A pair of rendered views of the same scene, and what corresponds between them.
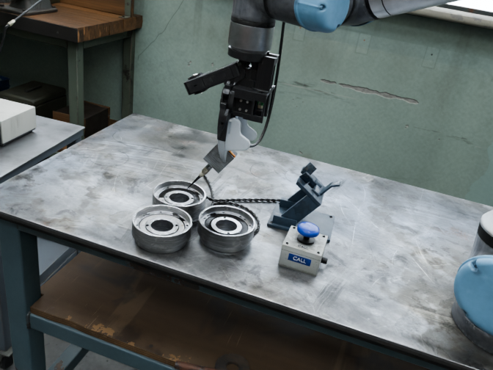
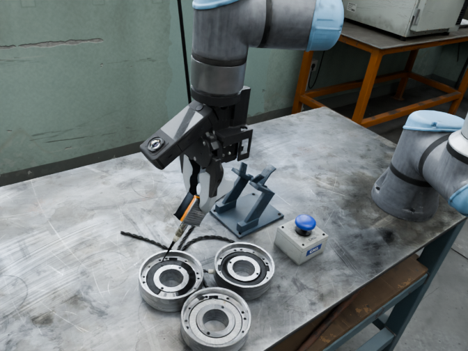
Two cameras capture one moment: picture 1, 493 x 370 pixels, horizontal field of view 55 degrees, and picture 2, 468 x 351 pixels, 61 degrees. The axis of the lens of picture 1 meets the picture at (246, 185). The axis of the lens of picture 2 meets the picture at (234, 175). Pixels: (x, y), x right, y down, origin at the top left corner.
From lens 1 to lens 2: 0.67 m
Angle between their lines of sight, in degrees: 47
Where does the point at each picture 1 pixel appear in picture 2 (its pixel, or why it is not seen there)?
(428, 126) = (119, 58)
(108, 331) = not seen: outside the picture
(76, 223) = not seen: outside the picture
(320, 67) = not seen: outside the picture
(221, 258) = (271, 299)
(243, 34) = (234, 76)
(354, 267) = (320, 223)
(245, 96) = (233, 141)
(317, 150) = (26, 121)
